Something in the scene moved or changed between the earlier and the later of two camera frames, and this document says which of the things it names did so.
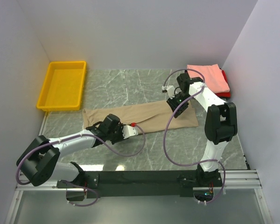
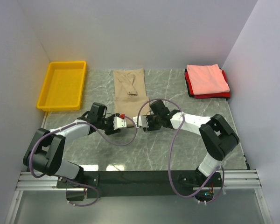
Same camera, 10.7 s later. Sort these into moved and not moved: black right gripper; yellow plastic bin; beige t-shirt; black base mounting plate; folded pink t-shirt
Moved: beige t-shirt; black right gripper
Not moved: folded pink t-shirt; black base mounting plate; yellow plastic bin
